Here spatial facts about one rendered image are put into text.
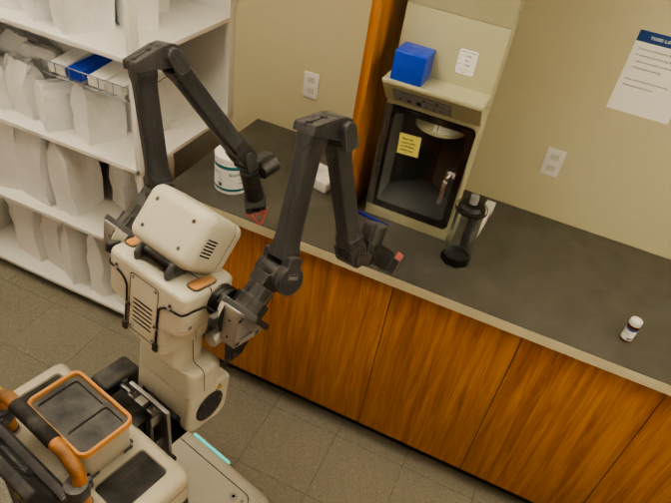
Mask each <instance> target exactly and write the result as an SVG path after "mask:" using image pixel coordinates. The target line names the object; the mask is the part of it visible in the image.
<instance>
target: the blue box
mask: <svg viewBox="0 0 671 503"><path fill-rule="evenodd" d="M435 51H436V50H435V49H431V48H428V47H424V46H421V45H417V44H414V43H410V42H407V41H406V42H404V43H403V44H402V45H401V46H399V47H398V48H397V49H396V50H395V53H394V58H393V63H392V68H391V73H390V78H391V79H394V80H397V81H400V82H403V83H406V84H409V85H412V86H416V87H421V86H422V84H423V83H424V82H425V81H426V80H427V79H428V78H429V76H430V72H431V68H432V63H433V59H434V55H435Z"/></svg>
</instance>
